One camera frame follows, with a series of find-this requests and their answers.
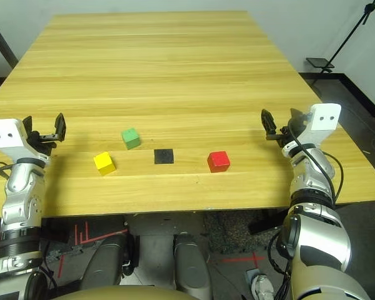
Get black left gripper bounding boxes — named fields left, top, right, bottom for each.
left=22, top=112, right=66, bottom=156

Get speckled floor mat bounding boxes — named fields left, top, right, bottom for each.
left=204, top=212, right=282, bottom=254

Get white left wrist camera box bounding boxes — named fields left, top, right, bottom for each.
left=0, top=118, right=49, bottom=163

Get red wooden block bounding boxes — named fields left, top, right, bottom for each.
left=207, top=151, right=231, bottom=173

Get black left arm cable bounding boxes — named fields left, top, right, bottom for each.
left=0, top=154, right=59, bottom=300

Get grey robot left leg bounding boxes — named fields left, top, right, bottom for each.
left=79, top=232, right=135, bottom=291

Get grey robot leg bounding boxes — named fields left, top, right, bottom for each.
left=174, top=232, right=212, bottom=300
left=79, top=232, right=135, bottom=291

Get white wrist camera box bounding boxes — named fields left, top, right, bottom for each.
left=282, top=102, right=343, bottom=154
left=0, top=118, right=49, bottom=163

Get grey robot right leg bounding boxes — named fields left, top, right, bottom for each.
left=174, top=232, right=212, bottom=300

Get black tripod stand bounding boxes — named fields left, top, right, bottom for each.
left=312, top=0, right=375, bottom=85

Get green wooden block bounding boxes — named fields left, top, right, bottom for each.
left=121, top=127, right=141, bottom=150

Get red tape cross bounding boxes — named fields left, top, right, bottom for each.
left=221, top=252, right=266, bottom=270

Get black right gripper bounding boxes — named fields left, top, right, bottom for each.
left=261, top=108, right=310, bottom=151

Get white sneaker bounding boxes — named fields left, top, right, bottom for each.
left=249, top=273, right=274, bottom=300

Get wooden side table black legs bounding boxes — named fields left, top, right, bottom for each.
left=0, top=17, right=19, bottom=68

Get tan robot torso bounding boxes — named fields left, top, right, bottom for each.
left=51, top=282, right=188, bottom=300

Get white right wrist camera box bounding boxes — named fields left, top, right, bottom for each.
left=282, top=102, right=343, bottom=154

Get yellow wooden block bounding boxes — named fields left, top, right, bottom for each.
left=92, top=151, right=117, bottom=176

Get black tray on stand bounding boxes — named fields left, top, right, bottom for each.
left=305, top=57, right=336, bottom=70

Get black square marker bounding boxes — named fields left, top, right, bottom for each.
left=153, top=149, right=175, bottom=164

